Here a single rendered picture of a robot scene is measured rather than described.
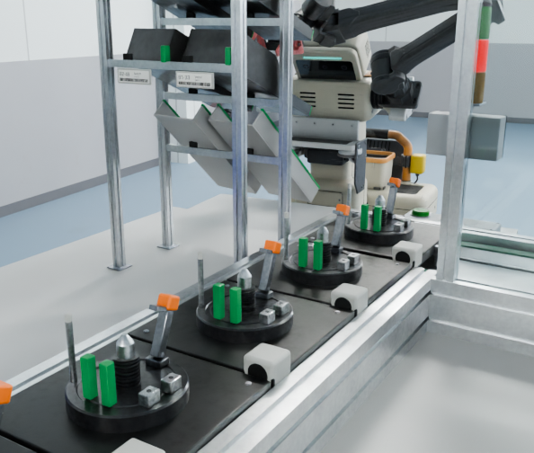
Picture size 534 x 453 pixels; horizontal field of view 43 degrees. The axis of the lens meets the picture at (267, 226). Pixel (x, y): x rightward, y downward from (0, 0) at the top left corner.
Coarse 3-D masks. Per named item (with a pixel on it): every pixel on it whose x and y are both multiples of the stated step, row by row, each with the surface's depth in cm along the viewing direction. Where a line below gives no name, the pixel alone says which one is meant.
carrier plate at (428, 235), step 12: (420, 228) 143; (432, 228) 143; (312, 240) 135; (348, 240) 135; (420, 240) 135; (432, 240) 135; (360, 252) 129; (372, 252) 128; (384, 252) 128; (432, 252) 133; (420, 264) 127
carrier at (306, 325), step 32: (224, 288) 94; (256, 288) 111; (192, 320) 99; (224, 320) 94; (256, 320) 94; (288, 320) 95; (320, 320) 99; (192, 352) 89; (224, 352) 89; (256, 352) 85; (288, 352) 85
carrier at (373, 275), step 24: (288, 216) 116; (288, 240) 117; (288, 264) 116; (312, 264) 116; (336, 264) 116; (360, 264) 116; (384, 264) 121; (408, 264) 122; (288, 288) 111; (312, 288) 111; (336, 288) 106; (360, 288) 105; (384, 288) 112
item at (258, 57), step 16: (192, 32) 135; (208, 32) 132; (224, 32) 129; (192, 48) 134; (208, 48) 131; (224, 48) 128; (256, 48) 132; (256, 64) 133; (272, 64) 136; (224, 80) 138; (256, 80) 134; (272, 80) 137; (256, 96) 144; (272, 96) 140; (304, 112) 147
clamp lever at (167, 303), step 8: (160, 296) 82; (168, 296) 81; (176, 296) 82; (160, 304) 81; (168, 304) 81; (176, 304) 82; (160, 312) 82; (168, 312) 81; (160, 320) 82; (168, 320) 82; (160, 328) 81; (168, 328) 82; (160, 336) 81; (152, 344) 82; (160, 344) 81; (152, 352) 82; (160, 352) 81
